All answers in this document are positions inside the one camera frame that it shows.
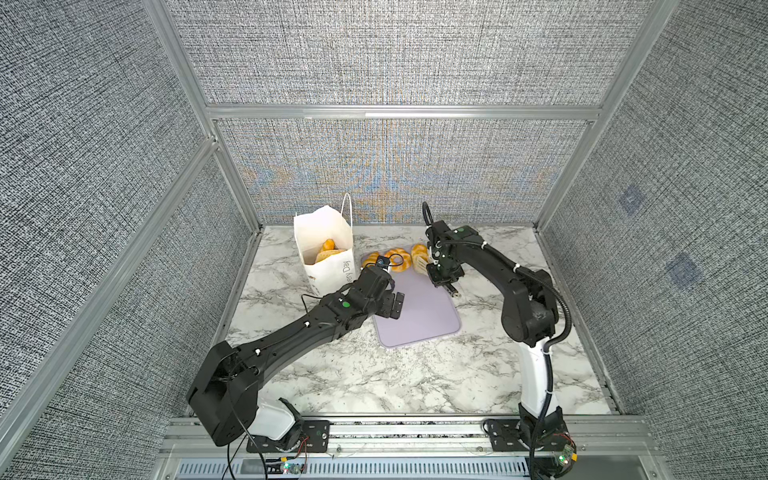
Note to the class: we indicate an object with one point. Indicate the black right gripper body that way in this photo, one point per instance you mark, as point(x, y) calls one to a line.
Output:
point(441, 272)

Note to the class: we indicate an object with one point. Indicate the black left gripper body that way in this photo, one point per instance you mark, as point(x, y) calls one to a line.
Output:
point(386, 308)

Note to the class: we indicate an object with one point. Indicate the steel tongs white tips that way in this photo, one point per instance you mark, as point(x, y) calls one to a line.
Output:
point(420, 265)

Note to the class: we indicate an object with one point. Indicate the small striped bread top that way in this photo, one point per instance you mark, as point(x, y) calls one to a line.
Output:
point(419, 249)

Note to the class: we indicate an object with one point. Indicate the white paper bag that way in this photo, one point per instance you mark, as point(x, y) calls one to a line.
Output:
point(311, 230)

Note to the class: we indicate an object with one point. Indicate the red-brown glazed croissant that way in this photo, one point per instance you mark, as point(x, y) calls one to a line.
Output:
point(327, 249)

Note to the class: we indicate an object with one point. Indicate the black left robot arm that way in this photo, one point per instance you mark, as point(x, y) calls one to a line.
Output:
point(224, 392)

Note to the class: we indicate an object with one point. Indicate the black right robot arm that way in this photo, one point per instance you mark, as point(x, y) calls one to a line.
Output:
point(529, 315)

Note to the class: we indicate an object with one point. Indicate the lilac plastic tray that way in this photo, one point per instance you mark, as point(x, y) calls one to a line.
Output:
point(428, 312)

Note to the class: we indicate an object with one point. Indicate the striped croissant top left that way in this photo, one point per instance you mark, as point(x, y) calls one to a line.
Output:
point(371, 260)

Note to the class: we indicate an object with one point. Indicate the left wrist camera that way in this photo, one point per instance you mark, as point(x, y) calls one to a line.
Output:
point(384, 262)

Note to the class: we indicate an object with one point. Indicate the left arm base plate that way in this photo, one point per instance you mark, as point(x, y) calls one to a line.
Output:
point(288, 433)

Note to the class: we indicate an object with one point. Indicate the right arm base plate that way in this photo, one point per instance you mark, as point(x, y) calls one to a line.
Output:
point(514, 435)

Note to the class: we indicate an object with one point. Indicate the aluminium front rail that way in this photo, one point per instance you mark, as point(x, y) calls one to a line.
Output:
point(389, 446)

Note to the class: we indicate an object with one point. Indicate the aluminium cage frame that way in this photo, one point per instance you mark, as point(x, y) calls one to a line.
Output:
point(474, 107)

